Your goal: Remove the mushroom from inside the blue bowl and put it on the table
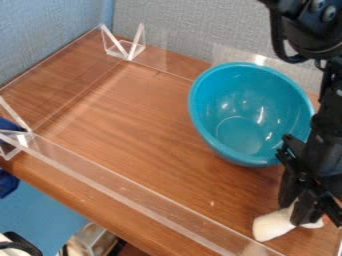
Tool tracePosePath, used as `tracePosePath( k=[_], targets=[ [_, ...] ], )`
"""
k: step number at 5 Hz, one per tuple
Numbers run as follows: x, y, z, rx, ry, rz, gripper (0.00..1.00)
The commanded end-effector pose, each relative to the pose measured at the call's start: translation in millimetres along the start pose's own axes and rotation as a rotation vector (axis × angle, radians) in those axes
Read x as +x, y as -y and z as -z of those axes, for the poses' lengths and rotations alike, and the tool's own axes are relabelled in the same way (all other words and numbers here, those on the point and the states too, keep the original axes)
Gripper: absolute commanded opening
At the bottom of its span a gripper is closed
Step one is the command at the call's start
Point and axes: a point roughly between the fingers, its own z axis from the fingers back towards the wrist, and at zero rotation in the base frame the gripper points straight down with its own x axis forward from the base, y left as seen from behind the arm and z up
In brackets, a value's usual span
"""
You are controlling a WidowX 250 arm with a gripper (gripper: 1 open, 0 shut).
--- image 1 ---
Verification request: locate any clear acrylic back barrier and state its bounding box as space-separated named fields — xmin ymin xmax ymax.
xmin=100 ymin=23 xmax=342 ymax=130

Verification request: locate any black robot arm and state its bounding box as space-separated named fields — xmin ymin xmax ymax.
xmin=258 ymin=0 xmax=342 ymax=227

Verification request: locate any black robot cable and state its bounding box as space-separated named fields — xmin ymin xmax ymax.
xmin=268 ymin=6 xmax=308 ymax=64

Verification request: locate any white box under table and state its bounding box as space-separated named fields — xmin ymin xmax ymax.
xmin=67 ymin=222 xmax=117 ymax=256

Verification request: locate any clear acrylic barrier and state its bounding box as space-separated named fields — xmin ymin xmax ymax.
xmin=100 ymin=23 xmax=342 ymax=130
xmin=2 ymin=133 xmax=284 ymax=256

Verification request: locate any clear acrylic left bracket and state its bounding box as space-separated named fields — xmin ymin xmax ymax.
xmin=0 ymin=96 xmax=32 ymax=161

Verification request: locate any clear acrylic front barrier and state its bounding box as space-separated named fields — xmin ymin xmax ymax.
xmin=2 ymin=133 xmax=284 ymax=256

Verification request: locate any black white device corner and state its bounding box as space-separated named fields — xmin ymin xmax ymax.
xmin=0 ymin=232 xmax=43 ymax=256

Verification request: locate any white brown toy mushroom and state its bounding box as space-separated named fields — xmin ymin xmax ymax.
xmin=252 ymin=201 xmax=326 ymax=243

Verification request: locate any blue plastic bowl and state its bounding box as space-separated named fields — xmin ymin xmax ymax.
xmin=188 ymin=62 xmax=314 ymax=167

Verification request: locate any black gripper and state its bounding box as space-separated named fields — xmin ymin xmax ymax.
xmin=276 ymin=114 xmax=342 ymax=227

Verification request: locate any blue clamp object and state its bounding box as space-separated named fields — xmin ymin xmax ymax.
xmin=0 ymin=116 xmax=28 ymax=200

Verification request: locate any clear acrylic corner bracket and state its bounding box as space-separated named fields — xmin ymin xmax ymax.
xmin=99 ymin=23 xmax=145 ymax=61

